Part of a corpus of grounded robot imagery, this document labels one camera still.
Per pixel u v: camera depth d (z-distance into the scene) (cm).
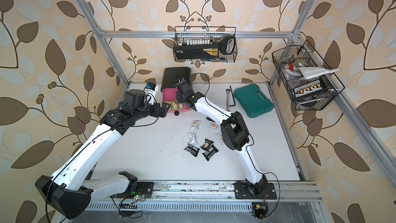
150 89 63
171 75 111
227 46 87
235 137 56
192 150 86
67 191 38
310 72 64
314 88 66
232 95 112
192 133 91
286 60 87
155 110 64
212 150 86
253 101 108
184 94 72
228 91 116
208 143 87
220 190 75
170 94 99
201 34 91
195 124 96
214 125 96
